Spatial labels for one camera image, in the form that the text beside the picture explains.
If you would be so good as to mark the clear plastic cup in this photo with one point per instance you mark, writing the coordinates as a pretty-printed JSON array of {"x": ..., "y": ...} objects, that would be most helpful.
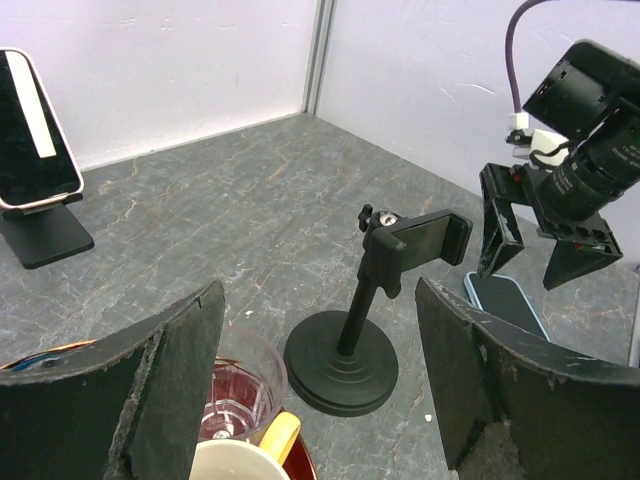
[{"x": 247, "y": 389}]

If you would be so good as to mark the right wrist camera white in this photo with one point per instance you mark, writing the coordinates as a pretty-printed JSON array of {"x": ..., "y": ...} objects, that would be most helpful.
[{"x": 546, "y": 147}]

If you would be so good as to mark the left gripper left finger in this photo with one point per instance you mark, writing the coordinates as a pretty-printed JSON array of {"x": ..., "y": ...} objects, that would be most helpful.
[{"x": 127, "y": 406}]

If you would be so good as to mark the phone in blue case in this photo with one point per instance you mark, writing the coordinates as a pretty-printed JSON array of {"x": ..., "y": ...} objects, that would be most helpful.
[{"x": 503, "y": 297}]

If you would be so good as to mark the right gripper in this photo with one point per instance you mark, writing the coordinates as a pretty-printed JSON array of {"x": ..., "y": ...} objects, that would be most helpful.
[{"x": 584, "y": 241}]

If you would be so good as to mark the phone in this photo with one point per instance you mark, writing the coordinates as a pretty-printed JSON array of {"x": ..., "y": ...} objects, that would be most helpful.
[
  {"x": 503, "y": 297},
  {"x": 37, "y": 163}
]

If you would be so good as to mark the yellow mug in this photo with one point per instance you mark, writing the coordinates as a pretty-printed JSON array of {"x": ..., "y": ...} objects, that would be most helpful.
[{"x": 235, "y": 459}]

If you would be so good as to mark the black round-base phone holder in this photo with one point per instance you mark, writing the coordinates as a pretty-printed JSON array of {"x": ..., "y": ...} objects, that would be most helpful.
[{"x": 339, "y": 362}]

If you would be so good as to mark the dark blue mug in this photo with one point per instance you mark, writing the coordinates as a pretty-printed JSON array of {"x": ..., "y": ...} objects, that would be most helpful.
[{"x": 25, "y": 363}]

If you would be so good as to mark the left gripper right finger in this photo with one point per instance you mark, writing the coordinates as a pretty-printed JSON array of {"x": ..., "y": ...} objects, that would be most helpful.
[{"x": 510, "y": 405}]

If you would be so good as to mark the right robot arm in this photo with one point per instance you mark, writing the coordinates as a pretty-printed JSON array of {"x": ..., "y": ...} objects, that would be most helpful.
[{"x": 591, "y": 97}]

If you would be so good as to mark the black folding phone stand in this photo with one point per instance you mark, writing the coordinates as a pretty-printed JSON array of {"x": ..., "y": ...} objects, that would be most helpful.
[{"x": 45, "y": 234}]

